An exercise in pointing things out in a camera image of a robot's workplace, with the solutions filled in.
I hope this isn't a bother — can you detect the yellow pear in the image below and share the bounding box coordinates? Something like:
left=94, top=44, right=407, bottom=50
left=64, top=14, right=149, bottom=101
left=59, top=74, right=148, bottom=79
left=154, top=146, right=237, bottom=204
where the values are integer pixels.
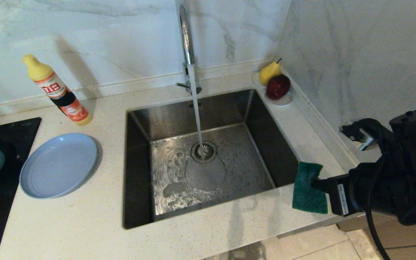
left=259, top=58, right=282, bottom=86

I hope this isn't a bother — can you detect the dark red apple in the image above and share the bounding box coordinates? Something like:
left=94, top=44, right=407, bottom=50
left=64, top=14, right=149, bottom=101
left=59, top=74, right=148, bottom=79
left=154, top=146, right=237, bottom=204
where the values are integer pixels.
left=266, top=74, right=291, bottom=100

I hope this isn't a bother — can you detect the wooden cabinet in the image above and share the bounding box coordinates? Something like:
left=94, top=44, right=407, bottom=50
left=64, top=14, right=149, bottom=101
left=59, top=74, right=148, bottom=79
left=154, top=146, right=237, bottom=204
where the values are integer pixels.
left=338, top=213, right=416, bottom=260

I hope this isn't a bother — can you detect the black induction cooktop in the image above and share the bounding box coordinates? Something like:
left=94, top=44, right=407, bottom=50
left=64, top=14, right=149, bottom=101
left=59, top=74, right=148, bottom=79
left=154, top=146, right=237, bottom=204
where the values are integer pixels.
left=0, top=117, right=42, bottom=260

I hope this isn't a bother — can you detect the running water stream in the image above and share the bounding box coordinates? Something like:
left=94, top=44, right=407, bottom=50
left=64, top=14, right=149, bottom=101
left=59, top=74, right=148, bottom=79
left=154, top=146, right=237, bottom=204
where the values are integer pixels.
left=187, top=64, right=205, bottom=162

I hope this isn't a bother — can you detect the stainless steel sink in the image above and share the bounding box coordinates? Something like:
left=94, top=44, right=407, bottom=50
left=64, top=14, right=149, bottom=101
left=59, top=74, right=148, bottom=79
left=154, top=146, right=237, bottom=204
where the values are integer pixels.
left=123, top=88, right=309, bottom=230

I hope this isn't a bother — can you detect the small white dish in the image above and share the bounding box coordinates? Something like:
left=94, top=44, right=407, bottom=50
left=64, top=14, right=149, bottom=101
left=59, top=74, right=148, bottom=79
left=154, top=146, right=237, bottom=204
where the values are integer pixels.
left=253, top=71, right=294, bottom=107

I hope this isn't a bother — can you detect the blue-grey plate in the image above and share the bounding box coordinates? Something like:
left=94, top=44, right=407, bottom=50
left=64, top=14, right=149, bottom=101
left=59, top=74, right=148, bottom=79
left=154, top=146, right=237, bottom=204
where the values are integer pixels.
left=19, top=133, right=99, bottom=199

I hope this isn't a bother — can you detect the white orange dish soap bottle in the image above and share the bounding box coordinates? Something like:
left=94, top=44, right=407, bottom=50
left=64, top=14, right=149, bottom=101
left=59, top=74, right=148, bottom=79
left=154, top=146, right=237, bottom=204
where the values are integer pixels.
left=22, top=54, right=93, bottom=126

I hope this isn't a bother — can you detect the chrome faucet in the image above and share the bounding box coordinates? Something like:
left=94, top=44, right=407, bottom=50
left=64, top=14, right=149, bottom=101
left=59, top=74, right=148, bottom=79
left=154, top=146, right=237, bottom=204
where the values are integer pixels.
left=177, top=0, right=202, bottom=95

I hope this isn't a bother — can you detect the yellow sponge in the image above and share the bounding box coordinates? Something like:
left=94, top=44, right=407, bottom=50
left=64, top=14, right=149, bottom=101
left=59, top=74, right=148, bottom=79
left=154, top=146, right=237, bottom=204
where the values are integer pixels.
left=292, top=161, right=329, bottom=215

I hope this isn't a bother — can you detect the round metal sink drain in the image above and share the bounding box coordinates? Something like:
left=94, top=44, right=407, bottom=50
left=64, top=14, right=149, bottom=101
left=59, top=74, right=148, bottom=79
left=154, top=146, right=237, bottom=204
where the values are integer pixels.
left=190, top=140, right=217, bottom=164

